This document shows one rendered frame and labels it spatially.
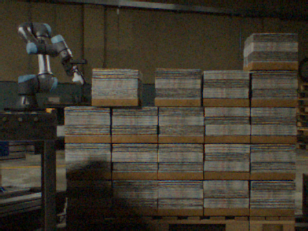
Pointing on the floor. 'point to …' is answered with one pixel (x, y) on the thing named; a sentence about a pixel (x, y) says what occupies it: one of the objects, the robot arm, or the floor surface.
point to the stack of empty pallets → (302, 117)
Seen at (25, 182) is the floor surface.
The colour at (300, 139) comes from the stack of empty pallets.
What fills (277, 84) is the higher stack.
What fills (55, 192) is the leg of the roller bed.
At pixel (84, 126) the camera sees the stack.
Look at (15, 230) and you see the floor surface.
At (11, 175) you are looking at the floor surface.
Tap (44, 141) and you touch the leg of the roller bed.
